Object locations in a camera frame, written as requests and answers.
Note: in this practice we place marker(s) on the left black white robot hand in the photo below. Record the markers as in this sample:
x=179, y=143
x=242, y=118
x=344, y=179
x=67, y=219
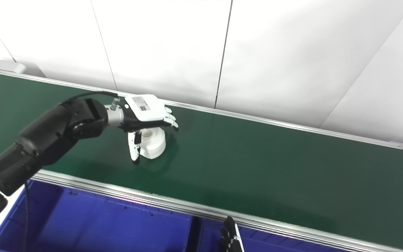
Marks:
x=145, y=112

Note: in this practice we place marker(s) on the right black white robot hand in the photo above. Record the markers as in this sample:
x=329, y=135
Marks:
x=231, y=238

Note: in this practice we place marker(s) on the white stepped round part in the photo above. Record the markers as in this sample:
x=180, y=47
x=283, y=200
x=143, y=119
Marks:
x=154, y=141

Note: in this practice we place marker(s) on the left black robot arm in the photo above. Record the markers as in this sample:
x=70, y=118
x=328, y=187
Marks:
x=47, y=136

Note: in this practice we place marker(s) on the blue bin with black parts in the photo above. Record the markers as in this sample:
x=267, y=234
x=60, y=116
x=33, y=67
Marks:
x=275, y=243

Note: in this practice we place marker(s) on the green conveyor belt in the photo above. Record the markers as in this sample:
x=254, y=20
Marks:
x=257, y=164
x=117, y=190

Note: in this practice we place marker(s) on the blue bin with white parts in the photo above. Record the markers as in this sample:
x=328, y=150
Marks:
x=100, y=224

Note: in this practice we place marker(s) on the grey conveyor end cover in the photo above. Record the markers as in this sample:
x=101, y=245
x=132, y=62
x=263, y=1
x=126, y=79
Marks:
x=2, y=66

